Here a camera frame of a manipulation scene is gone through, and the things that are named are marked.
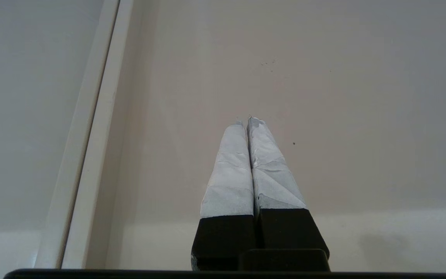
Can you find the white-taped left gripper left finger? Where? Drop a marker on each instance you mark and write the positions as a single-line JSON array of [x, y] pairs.
[[229, 182]]

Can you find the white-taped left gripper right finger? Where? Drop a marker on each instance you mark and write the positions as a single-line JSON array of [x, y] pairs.
[[275, 186]]

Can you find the beige raised counter edge trim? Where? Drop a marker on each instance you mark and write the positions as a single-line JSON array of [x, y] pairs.
[[91, 155]]

